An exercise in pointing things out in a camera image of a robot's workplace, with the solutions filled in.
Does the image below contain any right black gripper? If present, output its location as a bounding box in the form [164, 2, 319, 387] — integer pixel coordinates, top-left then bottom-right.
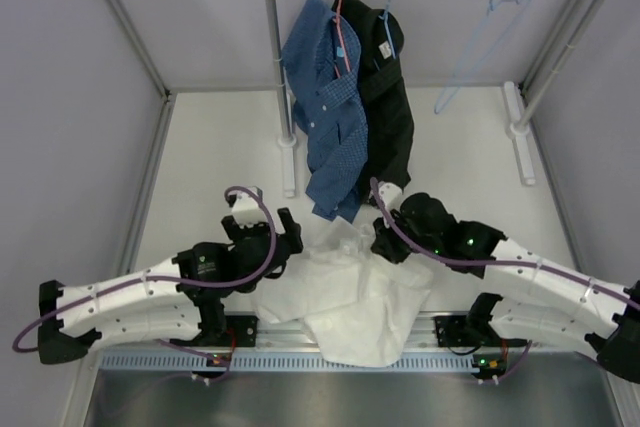
[372, 207, 442, 266]

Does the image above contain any white shirt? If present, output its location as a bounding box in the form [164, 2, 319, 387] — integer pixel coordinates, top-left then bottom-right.
[252, 219, 433, 368]

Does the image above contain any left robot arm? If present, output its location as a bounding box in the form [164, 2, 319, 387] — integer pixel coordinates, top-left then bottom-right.
[37, 208, 303, 365]

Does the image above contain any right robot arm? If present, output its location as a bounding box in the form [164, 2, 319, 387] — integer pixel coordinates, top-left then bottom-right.
[371, 183, 639, 383]

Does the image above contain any black shirt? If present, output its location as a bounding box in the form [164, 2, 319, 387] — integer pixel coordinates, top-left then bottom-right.
[332, 0, 414, 204]

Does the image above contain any blue checked shirt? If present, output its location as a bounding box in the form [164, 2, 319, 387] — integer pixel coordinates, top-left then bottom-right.
[282, 0, 368, 222]

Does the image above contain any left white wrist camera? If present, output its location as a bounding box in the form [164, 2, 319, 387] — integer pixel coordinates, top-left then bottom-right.
[226, 186, 266, 227]

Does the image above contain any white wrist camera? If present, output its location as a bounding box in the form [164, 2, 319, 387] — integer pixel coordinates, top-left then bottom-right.
[377, 182, 403, 211]
[226, 186, 266, 227]

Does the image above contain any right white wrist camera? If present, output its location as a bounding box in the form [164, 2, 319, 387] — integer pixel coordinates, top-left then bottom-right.
[377, 182, 403, 211]

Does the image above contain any aluminium mounting rail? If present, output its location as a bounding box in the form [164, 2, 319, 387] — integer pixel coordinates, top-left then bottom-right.
[227, 312, 526, 352]

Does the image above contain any grey slotted cable duct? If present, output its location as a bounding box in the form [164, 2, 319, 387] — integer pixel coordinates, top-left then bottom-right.
[100, 350, 499, 374]

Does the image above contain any blue wire hanger with shirt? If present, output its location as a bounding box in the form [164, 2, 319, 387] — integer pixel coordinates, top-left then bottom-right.
[379, 0, 396, 59]

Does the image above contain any pink wire hanger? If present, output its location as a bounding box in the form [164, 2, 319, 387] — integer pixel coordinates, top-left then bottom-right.
[334, 0, 351, 77]

